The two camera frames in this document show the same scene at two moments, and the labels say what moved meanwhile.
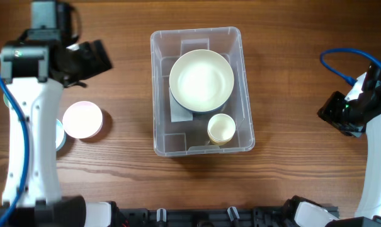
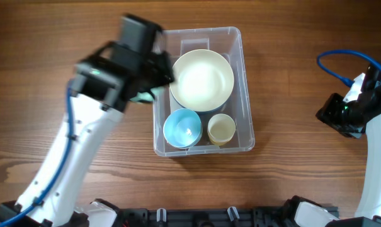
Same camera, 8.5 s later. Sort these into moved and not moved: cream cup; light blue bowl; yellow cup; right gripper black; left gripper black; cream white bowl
Moved: light blue bowl; left gripper black
Not moved: cream white bowl; right gripper black; yellow cup; cream cup
